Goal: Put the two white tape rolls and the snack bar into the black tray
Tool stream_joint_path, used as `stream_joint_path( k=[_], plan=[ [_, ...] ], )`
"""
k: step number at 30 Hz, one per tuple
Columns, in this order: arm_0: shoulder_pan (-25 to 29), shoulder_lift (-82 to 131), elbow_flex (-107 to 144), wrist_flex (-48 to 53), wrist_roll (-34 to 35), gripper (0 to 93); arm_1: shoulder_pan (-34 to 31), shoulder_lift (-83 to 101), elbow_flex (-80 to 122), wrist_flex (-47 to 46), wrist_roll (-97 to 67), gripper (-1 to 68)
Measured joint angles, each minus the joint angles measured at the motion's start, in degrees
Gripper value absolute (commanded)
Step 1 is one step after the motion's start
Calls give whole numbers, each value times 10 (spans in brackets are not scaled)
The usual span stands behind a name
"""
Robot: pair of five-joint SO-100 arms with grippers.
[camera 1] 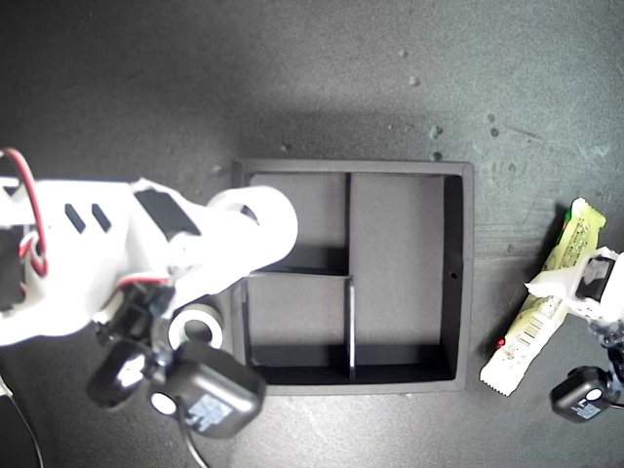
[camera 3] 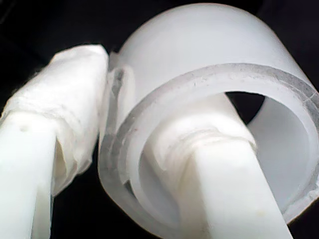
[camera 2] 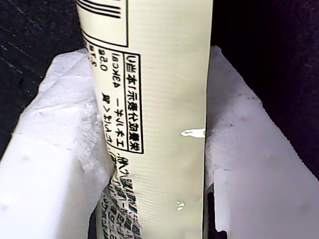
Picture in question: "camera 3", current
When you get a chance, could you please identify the white tape roll white core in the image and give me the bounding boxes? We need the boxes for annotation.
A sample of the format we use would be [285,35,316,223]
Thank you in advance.
[98,2,319,231]

